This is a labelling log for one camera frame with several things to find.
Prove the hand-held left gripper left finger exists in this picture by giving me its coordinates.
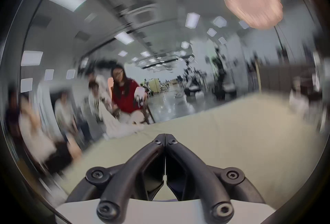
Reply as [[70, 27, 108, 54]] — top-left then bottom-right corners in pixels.
[[66, 133, 166, 224]]

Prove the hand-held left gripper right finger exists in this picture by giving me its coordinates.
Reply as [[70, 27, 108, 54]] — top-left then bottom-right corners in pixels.
[[165, 133, 266, 224]]

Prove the white cloth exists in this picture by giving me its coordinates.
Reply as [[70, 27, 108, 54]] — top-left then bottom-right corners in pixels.
[[103, 105, 146, 140]]

